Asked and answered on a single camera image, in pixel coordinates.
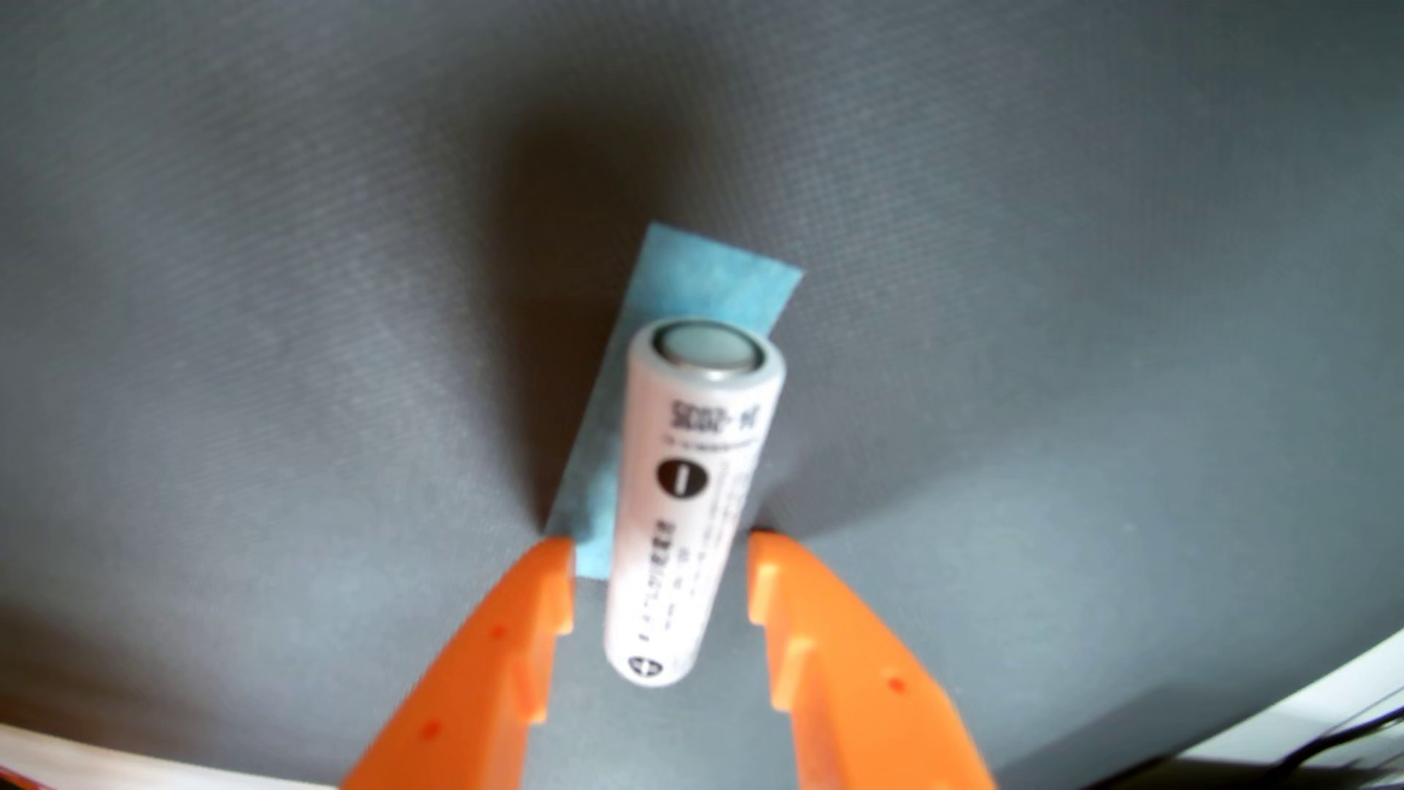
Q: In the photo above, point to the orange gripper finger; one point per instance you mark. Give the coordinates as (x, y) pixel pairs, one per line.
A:
(483, 680)
(856, 691)

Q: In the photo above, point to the white AA battery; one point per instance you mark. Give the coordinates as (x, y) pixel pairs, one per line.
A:
(691, 494)

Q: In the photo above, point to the dark grey mat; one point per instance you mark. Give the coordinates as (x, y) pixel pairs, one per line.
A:
(219, 329)

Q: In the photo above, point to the light blue paper patch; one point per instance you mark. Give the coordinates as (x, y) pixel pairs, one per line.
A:
(702, 274)

